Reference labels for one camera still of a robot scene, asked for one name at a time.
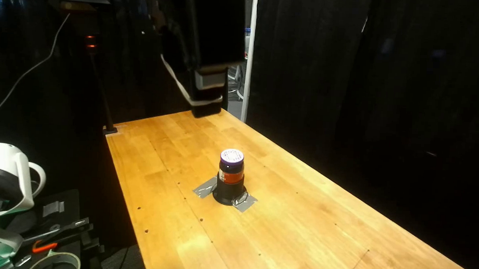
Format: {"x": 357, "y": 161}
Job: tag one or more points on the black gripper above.
{"x": 219, "y": 26}

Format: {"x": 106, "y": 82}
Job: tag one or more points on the dark bottle with white lid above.
{"x": 231, "y": 166}

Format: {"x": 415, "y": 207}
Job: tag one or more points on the camera on mount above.
{"x": 78, "y": 3}

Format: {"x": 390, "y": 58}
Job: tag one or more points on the grey tape strip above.
{"x": 246, "y": 204}
{"x": 204, "y": 188}

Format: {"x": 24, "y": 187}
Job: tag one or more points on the office chair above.
{"x": 236, "y": 84}

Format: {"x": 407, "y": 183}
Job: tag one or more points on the black curtain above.
{"x": 28, "y": 23}
{"x": 384, "y": 95}

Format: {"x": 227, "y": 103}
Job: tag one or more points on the white pole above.
{"x": 250, "y": 51}

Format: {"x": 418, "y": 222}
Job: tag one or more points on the black clamp with orange trigger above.
{"x": 44, "y": 246}

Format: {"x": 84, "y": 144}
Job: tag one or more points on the small grey bracket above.
{"x": 53, "y": 208}

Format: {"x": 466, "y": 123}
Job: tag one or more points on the black round bottle holder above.
{"x": 225, "y": 191}

